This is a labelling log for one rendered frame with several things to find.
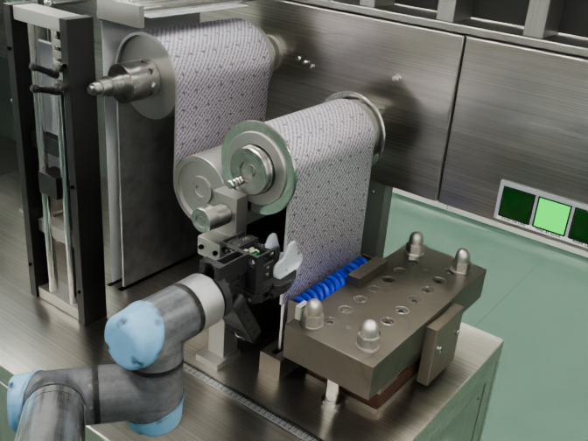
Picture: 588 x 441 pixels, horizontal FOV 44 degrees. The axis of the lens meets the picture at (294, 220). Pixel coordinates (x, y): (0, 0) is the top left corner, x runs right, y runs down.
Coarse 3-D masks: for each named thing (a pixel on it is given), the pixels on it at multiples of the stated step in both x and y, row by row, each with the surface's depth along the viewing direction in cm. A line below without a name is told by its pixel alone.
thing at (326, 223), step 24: (360, 168) 123; (312, 192) 113; (336, 192) 119; (360, 192) 126; (288, 216) 110; (312, 216) 115; (336, 216) 122; (360, 216) 129; (288, 240) 112; (312, 240) 118; (336, 240) 124; (360, 240) 132; (312, 264) 120; (336, 264) 127
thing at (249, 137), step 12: (372, 120) 125; (252, 132) 108; (240, 144) 110; (264, 144) 107; (228, 156) 112; (276, 156) 106; (228, 168) 113; (276, 168) 107; (276, 180) 108; (264, 192) 110; (276, 192) 108; (264, 204) 111
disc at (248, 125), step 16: (240, 128) 109; (256, 128) 107; (272, 128) 106; (224, 144) 112; (224, 160) 114; (288, 160) 106; (224, 176) 115; (288, 176) 106; (288, 192) 107; (256, 208) 112; (272, 208) 110
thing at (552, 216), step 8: (544, 200) 118; (544, 208) 118; (552, 208) 117; (560, 208) 116; (568, 208) 116; (536, 216) 119; (544, 216) 118; (552, 216) 118; (560, 216) 117; (536, 224) 120; (544, 224) 119; (552, 224) 118; (560, 224) 117; (560, 232) 118
